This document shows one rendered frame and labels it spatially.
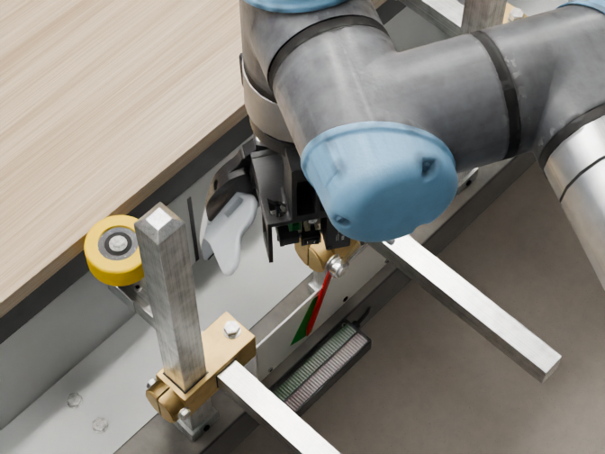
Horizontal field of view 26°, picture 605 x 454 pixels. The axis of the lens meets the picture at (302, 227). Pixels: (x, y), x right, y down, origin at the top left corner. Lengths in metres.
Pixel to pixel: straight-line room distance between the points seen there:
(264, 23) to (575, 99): 0.18
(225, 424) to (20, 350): 0.27
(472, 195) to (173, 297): 0.62
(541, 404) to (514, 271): 0.28
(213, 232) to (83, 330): 0.76
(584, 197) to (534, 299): 1.85
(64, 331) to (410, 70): 1.05
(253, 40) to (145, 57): 0.93
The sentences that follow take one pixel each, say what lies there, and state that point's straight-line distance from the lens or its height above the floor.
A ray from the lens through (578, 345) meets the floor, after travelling 2.53.
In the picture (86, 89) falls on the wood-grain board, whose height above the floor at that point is 0.90.
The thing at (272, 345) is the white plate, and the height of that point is 0.77.
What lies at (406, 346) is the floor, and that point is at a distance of 2.48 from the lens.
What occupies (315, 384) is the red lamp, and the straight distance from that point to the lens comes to 1.66.
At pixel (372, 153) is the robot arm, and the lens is 0.69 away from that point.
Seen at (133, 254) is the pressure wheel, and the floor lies 0.91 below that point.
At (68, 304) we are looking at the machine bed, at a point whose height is 0.77.
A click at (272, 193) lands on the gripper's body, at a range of 0.90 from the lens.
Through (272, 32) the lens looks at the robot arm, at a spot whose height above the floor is 1.64.
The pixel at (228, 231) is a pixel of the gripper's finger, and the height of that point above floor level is 1.38.
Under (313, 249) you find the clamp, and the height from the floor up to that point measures 0.87.
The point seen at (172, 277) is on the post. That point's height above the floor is 1.09.
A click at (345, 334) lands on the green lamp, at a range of 1.69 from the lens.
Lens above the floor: 2.21
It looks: 58 degrees down
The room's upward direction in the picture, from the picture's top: straight up
